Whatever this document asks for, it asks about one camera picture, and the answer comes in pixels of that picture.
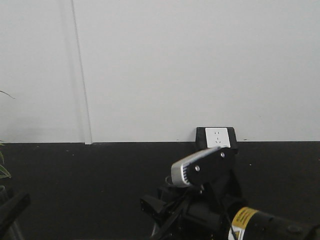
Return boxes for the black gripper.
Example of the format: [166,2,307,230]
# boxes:
[140,170,247,240]

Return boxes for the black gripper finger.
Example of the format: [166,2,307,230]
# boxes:
[0,191,31,240]

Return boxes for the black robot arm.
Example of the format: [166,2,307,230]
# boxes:
[140,185,320,240]

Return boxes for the green potted spider plant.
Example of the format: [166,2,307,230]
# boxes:
[0,90,16,180]

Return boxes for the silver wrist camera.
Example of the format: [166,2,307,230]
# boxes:
[171,146,236,188]

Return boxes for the black and white wall socket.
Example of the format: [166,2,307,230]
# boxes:
[195,126,238,154]

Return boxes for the white wall cable conduit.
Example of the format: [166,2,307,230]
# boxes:
[70,0,93,146]

